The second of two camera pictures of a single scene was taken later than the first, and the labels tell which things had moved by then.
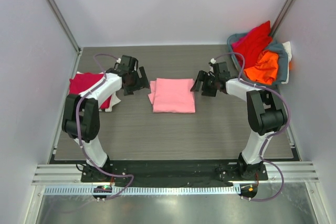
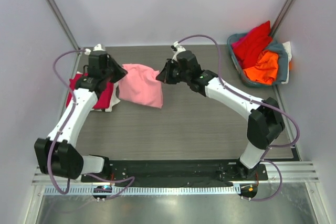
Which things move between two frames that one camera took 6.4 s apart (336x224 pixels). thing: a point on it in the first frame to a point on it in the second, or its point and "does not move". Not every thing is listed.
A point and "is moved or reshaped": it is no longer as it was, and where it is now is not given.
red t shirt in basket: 257,40 does not move
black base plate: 173,172 does not move
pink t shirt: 172,95 is moved or reshaped
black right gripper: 205,83 to 169,70
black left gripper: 142,82 to 121,72
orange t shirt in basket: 265,71 does not move
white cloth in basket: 287,46 does not move
